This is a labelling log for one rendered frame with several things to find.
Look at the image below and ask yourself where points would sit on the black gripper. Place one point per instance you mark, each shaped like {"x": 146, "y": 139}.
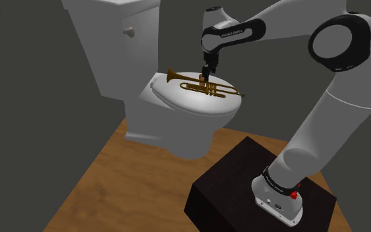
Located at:
{"x": 211, "y": 60}

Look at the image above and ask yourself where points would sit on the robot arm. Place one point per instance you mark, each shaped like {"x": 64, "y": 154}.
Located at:
{"x": 339, "y": 115}

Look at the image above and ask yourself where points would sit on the dark robot stand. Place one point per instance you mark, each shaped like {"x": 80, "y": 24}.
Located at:
{"x": 230, "y": 180}

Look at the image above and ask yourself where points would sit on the brass trumpet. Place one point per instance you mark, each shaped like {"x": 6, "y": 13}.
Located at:
{"x": 201, "y": 87}

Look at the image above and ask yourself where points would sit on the white toilet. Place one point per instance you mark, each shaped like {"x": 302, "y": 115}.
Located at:
{"x": 178, "y": 125}

